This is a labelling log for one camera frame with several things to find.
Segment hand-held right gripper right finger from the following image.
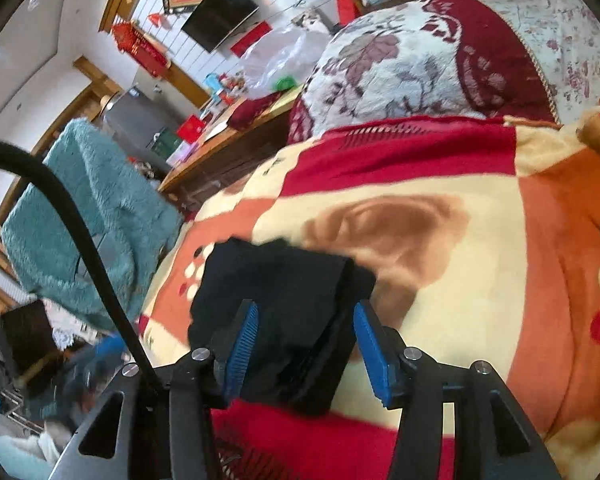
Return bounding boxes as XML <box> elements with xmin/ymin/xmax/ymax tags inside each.
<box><xmin>353</xmin><ymin>300</ymin><xmax>563</xmax><ymax>480</ymax></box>

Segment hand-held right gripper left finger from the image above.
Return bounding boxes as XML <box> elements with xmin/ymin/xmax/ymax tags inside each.
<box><xmin>47</xmin><ymin>299</ymin><xmax>260</xmax><ymax>480</ymax></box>

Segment black pants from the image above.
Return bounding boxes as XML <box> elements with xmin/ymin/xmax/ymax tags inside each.
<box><xmin>187</xmin><ymin>237</ymin><xmax>377</xmax><ymax>417</ymax></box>

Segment person's left forearm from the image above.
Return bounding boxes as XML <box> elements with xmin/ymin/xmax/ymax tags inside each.
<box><xmin>0</xmin><ymin>422</ymin><xmax>63</xmax><ymax>480</ymax></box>

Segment red orange printed blanket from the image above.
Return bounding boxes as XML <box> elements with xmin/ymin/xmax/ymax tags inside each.
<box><xmin>137</xmin><ymin>102</ymin><xmax>600</xmax><ymax>480</ymax></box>

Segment teal fluffy blanket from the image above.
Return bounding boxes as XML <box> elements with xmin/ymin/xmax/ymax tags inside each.
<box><xmin>0</xmin><ymin>117</ymin><xmax>186</xmax><ymax>331</ymax></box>

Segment wooden table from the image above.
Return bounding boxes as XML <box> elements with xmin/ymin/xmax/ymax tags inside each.
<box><xmin>157</xmin><ymin>85</ymin><xmax>303</xmax><ymax>211</ymax></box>

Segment green box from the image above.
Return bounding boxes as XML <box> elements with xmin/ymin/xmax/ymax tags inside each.
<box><xmin>150</xmin><ymin>127</ymin><xmax>178</xmax><ymax>156</ymax></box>

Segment red gift box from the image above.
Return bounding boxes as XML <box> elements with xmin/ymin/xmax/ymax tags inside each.
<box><xmin>176</xmin><ymin>115</ymin><xmax>206</xmax><ymax>143</ymax></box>

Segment dark red cloth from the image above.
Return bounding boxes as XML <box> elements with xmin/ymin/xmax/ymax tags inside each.
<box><xmin>228</xmin><ymin>95</ymin><xmax>281</xmax><ymax>131</ymax></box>

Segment colourful toy figurines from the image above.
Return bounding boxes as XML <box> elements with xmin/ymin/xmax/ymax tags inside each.
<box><xmin>205</xmin><ymin>72</ymin><xmax>246</xmax><ymax>106</ymax></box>

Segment clear plastic bag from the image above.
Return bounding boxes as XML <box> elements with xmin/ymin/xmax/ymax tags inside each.
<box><xmin>240</xmin><ymin>25</ymin><xmax>331</xmax><ymax>96</ymax></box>

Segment floral quilted pillow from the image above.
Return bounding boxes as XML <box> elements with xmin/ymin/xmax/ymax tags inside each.
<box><xmin>287</xmin><ymin>0</ymin><xmax>563</xmax><ymax>146</ymax></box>

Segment red paper sheet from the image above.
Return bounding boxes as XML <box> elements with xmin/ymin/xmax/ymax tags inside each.
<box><xmin>230</xmin><ymin>21</ymin><xmax>273</xmax><ymax>57</ymax></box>

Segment red hanging decoration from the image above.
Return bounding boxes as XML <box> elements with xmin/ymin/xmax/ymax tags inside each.
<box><xmin>111</xmin><ymin>22</ymin><xmax>171</xmax><ymax>77</ymax></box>

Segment black television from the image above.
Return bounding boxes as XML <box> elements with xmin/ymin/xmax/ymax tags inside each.
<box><xmin>181</xmin><ymin>0</ymin><xmax>260</xmax><ymax>53</ymax></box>

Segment white pink flowered quilt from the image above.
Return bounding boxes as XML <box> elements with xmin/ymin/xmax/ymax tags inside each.
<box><xmin>490</xmin><ymin>0</ymin><xmax>600</xmax><ymax>126</ymax></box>

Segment black cable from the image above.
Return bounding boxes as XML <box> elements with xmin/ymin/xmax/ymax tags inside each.
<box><xmin>0</xmin><ymin>138</ymin><xmax>163</xmax><ymax>391</ymax></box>

